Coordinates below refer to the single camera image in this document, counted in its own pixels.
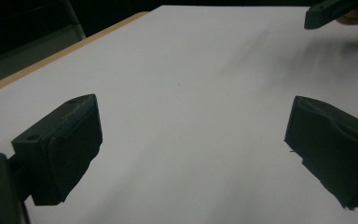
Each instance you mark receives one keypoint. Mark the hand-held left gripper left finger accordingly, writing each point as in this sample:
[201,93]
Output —
[59,149]

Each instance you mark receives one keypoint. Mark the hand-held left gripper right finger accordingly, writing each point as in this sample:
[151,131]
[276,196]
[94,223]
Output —
[332,149]

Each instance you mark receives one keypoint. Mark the wooden table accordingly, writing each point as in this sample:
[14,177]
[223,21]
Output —
[28,71]

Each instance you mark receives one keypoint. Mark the white board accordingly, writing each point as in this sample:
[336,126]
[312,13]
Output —
[183,109]

